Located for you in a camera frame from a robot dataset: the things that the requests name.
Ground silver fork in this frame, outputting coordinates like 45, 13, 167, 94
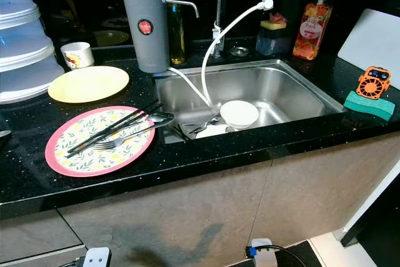
94, 119, 173, 151
184, 116, 221, 135

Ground stacked white plastic containers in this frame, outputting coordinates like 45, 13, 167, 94
0, 0, 64, 105

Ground yellow plate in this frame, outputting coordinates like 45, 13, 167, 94
47, 66, 130, 104

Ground floral plate with pink rim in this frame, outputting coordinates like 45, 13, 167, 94
45, 106, 156, 178

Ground white printed mug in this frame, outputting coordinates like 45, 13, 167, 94
61, 41, 94, 70

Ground grey water filter canister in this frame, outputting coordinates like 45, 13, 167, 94
122, 0, 199, 74

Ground green capped oil bottle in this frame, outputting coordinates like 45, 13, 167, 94
162, 0, 187, 66

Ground white square dish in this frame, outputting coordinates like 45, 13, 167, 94
194, 123, 232, 140

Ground white bowl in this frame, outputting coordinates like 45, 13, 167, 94
219, 100, 260, 130

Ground chrome faucet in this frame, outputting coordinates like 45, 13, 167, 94
212, 0, 273, 58

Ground grey sponge holder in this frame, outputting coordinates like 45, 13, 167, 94
255, 28, 292, 56

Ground yellow sponge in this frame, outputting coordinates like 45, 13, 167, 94
261, 21, 287, 31

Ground stainless steel sink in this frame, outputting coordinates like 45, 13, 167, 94
154, 59, 349, 144

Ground orange soap pump bottle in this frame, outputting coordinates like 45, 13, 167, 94
292, 0, 333, 61

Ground green sponge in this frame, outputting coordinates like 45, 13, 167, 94
344, 91, 396, 121

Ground orange mini fan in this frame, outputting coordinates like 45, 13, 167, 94
356, 66, 392, 100

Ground white cutting board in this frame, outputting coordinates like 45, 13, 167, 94
337, 9, 400, 74

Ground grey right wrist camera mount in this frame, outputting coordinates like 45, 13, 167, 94
247, 238, 274, 267

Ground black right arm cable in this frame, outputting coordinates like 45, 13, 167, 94
246, 244, 307, 267

